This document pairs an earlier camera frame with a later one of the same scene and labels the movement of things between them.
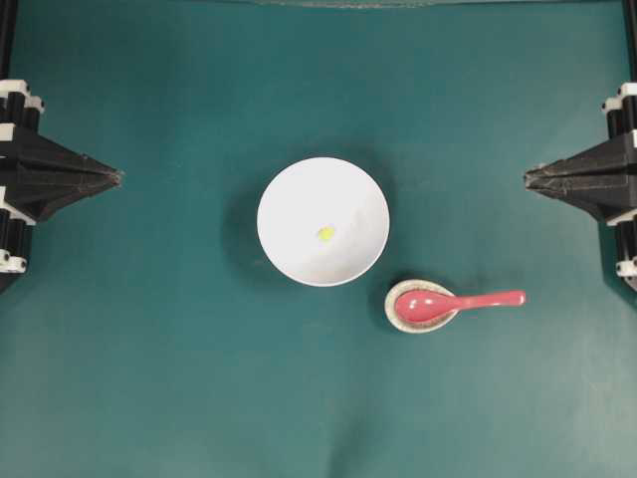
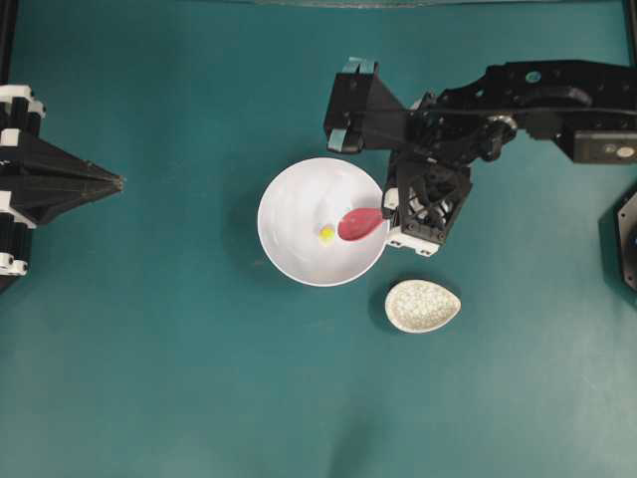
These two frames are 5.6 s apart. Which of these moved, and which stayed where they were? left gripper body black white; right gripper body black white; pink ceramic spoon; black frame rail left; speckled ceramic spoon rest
Moved: pink ceramic spoon; right gripper body black white
Stayed: speckled ceramic spoon rest; left gripper body black white; black frame rail left
